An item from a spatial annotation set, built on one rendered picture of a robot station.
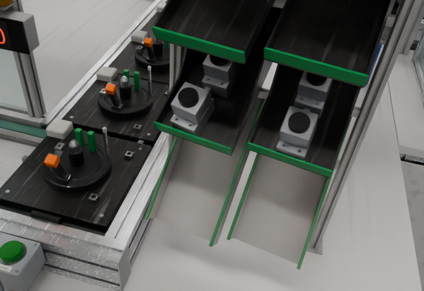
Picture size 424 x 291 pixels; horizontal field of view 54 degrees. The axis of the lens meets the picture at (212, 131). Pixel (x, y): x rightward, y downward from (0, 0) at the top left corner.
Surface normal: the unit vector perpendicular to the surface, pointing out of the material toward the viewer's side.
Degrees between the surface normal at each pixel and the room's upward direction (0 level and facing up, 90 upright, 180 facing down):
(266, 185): 45
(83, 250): 0
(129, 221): 0
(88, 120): 0
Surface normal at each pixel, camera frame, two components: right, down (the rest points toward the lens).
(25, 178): 0.07, -0.77
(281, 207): -0.23, -0.15
